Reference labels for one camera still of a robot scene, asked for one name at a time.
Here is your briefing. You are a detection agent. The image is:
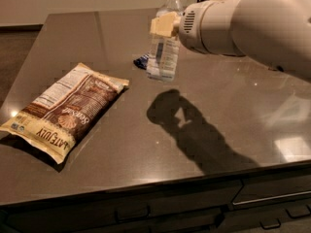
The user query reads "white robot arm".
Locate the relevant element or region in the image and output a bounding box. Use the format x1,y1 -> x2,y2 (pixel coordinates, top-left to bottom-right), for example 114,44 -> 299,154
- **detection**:
150,0 -> 311,81

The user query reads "clear plastic water bottle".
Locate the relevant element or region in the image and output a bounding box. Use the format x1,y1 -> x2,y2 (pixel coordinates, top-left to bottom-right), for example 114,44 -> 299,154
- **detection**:
147,0 -> 183,81

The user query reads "cabinet drawer handle bar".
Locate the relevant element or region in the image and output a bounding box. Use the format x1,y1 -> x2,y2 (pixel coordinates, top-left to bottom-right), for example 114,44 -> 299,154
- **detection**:
232,190 -> 311,206

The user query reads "black left drawer pull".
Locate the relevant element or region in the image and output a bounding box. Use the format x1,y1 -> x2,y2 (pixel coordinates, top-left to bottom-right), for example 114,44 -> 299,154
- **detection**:
114,205 -> 151,223

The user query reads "brown chip bag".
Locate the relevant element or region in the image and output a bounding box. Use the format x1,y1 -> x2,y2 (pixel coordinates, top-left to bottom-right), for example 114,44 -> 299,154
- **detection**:
1,63 -> 129,164

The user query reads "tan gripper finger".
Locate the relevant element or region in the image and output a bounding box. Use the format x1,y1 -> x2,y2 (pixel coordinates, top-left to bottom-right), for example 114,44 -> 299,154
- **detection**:
150,12 -> 181,38

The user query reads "dark blue snack bar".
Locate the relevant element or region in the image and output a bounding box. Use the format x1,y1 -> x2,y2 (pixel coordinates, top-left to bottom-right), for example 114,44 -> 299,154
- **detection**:
133,53 -> 149,70

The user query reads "black lower drawer pull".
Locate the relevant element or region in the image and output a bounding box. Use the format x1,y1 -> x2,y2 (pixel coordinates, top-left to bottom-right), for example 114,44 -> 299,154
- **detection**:
259,218 -> 281,230

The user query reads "black right drawer pull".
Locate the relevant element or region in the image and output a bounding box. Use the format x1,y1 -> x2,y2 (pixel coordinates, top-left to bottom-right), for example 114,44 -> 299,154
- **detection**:
286,205 -> 311,219

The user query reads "black drawer pull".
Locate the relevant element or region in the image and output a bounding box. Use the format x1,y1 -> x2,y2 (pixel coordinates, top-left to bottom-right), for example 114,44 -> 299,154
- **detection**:
114,205 -> 151,223
259,218 -> 281,230
286,205 -> 311,219

